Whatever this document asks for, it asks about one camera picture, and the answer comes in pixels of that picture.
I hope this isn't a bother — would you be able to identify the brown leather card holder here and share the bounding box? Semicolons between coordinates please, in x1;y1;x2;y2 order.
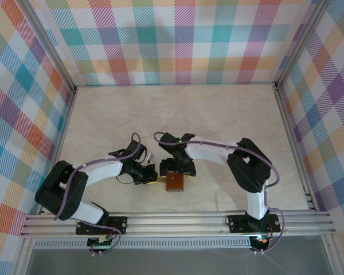
165;171;186;192

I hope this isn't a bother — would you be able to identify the left controller board green light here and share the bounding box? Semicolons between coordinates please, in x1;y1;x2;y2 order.
87;236;116;249

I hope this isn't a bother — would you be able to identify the controller board green light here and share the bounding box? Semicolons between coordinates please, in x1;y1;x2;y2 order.
251;234;271;250
87;236;116;249

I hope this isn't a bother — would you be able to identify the right controller board green light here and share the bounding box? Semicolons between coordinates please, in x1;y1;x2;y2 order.
251;234;271;250

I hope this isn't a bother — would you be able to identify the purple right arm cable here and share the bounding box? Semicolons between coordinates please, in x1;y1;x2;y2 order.
154;131;282;198

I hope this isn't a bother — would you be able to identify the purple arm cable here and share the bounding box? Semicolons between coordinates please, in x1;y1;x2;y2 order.
53;132;143;221
154;131;282;198

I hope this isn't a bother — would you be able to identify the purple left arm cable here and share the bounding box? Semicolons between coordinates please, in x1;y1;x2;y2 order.
53;132;143;221

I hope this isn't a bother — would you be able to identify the long aluminium mounting rail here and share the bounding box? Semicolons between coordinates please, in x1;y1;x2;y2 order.
19;210;337;238

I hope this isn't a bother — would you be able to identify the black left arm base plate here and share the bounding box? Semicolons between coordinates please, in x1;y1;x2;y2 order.
76;216;128;236

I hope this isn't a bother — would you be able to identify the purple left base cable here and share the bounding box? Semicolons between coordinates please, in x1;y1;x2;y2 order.
77;222;123;256

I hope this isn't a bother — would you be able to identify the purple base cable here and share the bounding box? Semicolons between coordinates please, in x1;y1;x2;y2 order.
77;222;123;256
251;207;287;255

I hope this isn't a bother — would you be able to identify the grey slotted cable duct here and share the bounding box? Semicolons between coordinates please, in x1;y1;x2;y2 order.
33;239;252;250

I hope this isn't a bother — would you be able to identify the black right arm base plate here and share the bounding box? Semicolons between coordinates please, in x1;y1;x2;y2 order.
227;214;282;234

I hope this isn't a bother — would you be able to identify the aluminium side rail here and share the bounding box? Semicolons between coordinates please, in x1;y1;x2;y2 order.
273;82;319;213
53;85;79;215

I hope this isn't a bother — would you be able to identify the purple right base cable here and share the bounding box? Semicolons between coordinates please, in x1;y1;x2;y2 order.
251;207;287;255

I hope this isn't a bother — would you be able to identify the aluminium lower frame leg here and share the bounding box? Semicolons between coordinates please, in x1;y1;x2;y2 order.
320;234;343;275
13;237;37;275

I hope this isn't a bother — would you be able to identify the aluminium corner post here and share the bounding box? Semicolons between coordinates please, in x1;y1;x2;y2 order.
274;0;335;89
18;0;79;97

